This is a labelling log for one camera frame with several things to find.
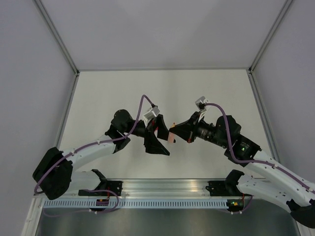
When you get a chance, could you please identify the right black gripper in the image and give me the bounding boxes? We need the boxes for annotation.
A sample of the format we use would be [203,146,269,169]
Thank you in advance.
[170,111,227,148]

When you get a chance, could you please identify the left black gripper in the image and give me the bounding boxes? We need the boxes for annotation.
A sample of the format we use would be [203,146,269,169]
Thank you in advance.
[125,115,176,156]

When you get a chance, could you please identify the orange marker pen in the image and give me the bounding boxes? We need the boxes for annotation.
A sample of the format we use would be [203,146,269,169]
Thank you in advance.
[167,132,176,144]

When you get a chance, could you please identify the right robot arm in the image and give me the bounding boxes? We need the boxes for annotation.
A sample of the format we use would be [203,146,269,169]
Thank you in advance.
[170,112,315,229]

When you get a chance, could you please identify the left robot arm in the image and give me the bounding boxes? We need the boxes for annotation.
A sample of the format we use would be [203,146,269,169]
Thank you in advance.
[32,108,170,200]

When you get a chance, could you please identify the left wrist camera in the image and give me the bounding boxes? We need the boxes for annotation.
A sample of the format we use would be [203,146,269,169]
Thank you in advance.
[142,106,160,126]

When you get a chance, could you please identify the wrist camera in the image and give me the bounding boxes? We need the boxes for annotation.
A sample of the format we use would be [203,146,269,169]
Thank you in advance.
[195,96,209,120]
[142,106,160,126]

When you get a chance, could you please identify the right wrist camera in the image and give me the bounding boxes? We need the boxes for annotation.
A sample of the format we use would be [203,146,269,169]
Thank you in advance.
[195,96,209,120]

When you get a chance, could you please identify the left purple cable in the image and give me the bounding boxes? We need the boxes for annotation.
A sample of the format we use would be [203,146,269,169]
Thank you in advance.
[33,94,156,195]

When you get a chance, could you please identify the aluminium mounting rail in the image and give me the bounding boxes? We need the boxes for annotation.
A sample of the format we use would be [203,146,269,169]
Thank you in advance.
[33,178,302,199]

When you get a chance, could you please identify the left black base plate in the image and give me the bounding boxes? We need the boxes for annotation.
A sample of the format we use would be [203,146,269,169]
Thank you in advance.
[78,180,123,197]

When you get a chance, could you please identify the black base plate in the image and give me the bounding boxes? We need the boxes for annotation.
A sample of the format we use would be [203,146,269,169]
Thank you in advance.
[205,180,233,197]
[78,180,123,197]

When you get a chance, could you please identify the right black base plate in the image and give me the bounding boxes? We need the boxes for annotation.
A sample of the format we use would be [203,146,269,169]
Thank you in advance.
[205,180,233,197]

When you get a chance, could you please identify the white slotted cable duct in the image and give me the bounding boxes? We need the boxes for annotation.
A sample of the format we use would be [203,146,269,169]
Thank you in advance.
[43,198,228,209]

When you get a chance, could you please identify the left aluminium frame post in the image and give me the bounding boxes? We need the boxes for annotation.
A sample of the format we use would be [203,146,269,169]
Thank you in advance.
[32,0,80,76]

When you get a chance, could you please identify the aluminium frame post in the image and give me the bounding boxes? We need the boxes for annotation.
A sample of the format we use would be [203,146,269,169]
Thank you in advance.
[248,0,295,74]
[32,0,80,76]

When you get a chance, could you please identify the right aluminium frame post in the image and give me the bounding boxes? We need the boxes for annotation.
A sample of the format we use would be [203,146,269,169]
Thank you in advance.
[248,0,295,74]

